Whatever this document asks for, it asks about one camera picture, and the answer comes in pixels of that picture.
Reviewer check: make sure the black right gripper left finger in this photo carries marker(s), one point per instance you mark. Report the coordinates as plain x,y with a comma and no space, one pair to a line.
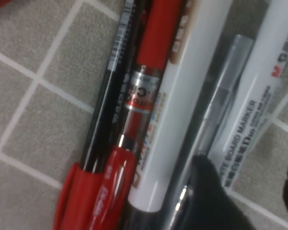
208,203

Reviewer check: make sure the white whiteboard marker black print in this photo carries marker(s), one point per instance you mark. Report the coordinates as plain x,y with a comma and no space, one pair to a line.
254,72

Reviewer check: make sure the grey translucent pen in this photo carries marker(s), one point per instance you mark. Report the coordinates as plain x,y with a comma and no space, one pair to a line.
220,95

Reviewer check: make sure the black pen red cap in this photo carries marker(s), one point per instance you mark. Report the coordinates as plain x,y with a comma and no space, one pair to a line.
105,112

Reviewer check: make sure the red gel pen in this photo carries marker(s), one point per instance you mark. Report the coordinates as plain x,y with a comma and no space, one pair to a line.
156,36

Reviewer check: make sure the white marker black cap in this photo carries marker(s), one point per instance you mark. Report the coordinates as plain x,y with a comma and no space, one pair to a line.
182,107

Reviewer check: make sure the red pencil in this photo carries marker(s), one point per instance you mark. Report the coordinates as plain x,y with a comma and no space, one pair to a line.
0,4

